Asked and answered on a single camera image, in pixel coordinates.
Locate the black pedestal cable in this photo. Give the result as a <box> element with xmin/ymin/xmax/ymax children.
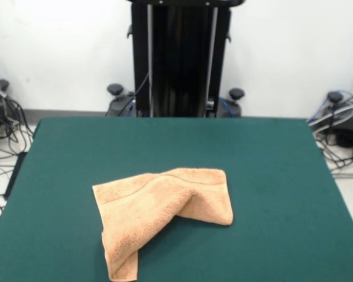
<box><xmin>135</xmin><ymin>72</ymin><xmax>150</xmax><ymax>99</ymax></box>

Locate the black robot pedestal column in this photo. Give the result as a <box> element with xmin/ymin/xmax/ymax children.
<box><xmin>125</xmin><ymin>0</ymin><xmax>245</xmax><ymax>118</ymax></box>

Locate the tan terry towel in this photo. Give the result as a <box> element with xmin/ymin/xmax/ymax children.
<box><xmin>92</xmin><ymin>167</ymin><xmax>234</xmax><ymax>280</ymax></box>

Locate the dark green tablecloth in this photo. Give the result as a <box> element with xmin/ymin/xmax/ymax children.
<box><xmin>0</xmin><ymin>116</ymin><xmax>353</xmax><ymax>282</ymax></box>

